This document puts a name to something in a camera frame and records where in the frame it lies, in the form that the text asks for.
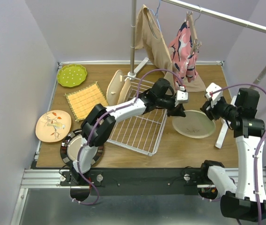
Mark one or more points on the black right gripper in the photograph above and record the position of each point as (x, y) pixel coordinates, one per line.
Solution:
(210, 112)

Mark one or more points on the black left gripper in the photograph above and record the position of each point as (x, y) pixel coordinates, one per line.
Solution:
(178, 111)

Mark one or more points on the cream green floral plate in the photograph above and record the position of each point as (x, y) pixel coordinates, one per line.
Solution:
(194, 125)

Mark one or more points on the bird pattern beige plate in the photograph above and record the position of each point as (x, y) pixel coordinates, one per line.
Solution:
(124, 91)

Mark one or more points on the yellow woven placemat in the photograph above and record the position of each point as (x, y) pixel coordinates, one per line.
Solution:
(83, 101)

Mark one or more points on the green polka dot plate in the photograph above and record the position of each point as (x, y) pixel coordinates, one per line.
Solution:
(72, 75)

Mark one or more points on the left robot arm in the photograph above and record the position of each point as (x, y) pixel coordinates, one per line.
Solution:
(98, 125)

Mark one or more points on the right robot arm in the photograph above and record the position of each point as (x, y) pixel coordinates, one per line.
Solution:
(245, 200)

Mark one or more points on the pink patterned hanging garment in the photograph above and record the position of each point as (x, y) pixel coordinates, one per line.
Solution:
(183, 61)

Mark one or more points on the wooden clip hanger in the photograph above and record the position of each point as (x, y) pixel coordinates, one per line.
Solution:
(196, 44)

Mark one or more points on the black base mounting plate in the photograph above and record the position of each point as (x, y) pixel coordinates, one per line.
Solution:
(139, 181)

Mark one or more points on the beige hanging shirt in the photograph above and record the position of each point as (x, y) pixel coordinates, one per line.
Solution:
(148, 37)

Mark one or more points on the black rimmed silver plate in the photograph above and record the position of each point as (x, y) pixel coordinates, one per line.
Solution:
(70, 147)

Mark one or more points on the beige plate orange leaves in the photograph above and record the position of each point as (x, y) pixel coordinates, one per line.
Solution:
(53, 126)

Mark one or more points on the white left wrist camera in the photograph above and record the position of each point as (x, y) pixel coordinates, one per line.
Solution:
(182, 96)

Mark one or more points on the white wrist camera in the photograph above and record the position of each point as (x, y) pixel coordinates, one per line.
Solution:
(182, 96)
(213, 93)

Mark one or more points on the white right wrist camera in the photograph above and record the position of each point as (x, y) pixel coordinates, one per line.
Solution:
(213, 93)

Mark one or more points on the white wire dish rack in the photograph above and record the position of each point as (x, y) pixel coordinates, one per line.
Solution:
(140, 133)

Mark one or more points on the white clothes rack frame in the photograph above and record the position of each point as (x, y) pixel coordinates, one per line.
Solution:
(202, 11)

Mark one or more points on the blue wire hanger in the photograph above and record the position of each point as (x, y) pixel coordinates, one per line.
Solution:
(155, 14)

